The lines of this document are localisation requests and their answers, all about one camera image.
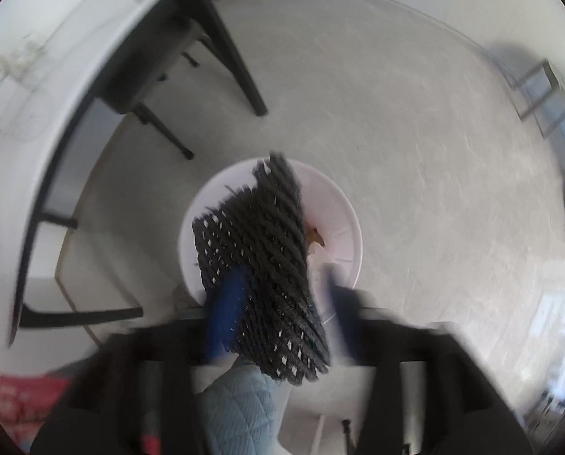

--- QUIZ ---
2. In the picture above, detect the black woven mesh mat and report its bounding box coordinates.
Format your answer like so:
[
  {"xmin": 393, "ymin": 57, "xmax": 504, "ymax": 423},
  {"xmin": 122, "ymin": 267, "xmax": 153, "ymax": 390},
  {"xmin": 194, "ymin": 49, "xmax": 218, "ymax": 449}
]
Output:
[{"xmin": 192, "ymin": 152, "xmax": 333, "ymax": 384}]

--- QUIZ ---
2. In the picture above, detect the thick black table leg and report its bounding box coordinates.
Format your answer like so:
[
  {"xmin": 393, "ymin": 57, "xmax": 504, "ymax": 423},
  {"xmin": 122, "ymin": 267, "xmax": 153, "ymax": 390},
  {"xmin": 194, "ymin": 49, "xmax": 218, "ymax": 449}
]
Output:
[{"xmin": 184, "ymin": 0, "xmax": 269, "ymax": 117}]

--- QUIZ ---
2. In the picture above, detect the white plastic waste bin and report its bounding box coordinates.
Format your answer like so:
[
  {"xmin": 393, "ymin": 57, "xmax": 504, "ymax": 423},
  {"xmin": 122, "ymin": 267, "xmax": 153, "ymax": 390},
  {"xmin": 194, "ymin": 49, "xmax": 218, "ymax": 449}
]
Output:
[{"xmin": 178, "ymin": 158, "xmax": 364, "ymax": 330}]

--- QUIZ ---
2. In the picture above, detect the thin black table leg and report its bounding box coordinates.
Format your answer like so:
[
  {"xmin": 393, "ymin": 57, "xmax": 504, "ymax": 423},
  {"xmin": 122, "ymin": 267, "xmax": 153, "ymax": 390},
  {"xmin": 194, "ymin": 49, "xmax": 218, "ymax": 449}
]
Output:
[{"xmin": 131, "ymin": 101, "xmax": 196, "ymax": 160}]

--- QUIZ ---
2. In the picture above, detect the grey stool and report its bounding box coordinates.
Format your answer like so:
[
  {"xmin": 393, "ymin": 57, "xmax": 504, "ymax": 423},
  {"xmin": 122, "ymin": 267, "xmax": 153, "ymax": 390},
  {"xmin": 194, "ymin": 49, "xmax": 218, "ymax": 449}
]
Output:
[{"xmin": 503, "ymin": 59, "xmax": 565, "ymax": 139}]

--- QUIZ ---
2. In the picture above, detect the black chair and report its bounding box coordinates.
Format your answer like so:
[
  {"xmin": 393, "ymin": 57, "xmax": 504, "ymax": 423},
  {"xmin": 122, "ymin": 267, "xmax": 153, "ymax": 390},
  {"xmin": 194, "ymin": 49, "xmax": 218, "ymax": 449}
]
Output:
[{"xmin": 90, "ymin": 0, "xmax": 208, "ymax": 117}]

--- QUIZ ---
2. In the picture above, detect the red patterned cloth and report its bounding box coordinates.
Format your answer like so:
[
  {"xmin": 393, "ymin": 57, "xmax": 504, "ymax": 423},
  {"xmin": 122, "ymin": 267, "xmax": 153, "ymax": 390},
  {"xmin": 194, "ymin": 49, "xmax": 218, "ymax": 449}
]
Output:
[{"xmin": 0, "ymin": 372, "xmax": 71, "ymax": 438}]

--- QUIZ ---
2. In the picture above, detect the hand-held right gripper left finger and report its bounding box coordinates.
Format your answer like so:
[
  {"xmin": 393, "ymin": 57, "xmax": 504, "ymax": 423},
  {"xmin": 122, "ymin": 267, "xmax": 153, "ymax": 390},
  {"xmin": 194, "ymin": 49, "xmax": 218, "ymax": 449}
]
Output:
[{"xmin": 31, "ymin": 264, "xmax": 260, "ymax": 455}]

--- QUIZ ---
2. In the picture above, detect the black table side frame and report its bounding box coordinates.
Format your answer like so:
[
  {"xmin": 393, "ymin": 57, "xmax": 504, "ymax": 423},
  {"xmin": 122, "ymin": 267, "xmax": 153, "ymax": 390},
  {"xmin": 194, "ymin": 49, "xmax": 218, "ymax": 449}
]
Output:
[{"xmin": 9, "ymin": 212, "xmax": 145, "ymax": 330}]

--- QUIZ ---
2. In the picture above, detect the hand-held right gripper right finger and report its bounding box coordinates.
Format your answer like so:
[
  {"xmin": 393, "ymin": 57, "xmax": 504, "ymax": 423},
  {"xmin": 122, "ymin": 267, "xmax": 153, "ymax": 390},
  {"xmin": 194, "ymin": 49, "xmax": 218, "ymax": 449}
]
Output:
[{"xmin": 323, "ymin": 264, "xmax": 534, "ymax": 455}]

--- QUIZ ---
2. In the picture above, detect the orange-red plastic wrapper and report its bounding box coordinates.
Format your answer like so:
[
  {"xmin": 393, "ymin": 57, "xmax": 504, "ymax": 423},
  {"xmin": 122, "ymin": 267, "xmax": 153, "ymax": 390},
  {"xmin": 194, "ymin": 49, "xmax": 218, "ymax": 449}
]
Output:
[{"xmin": 307, "ymin": 226, "xmax": 329, "ymax": 251}]

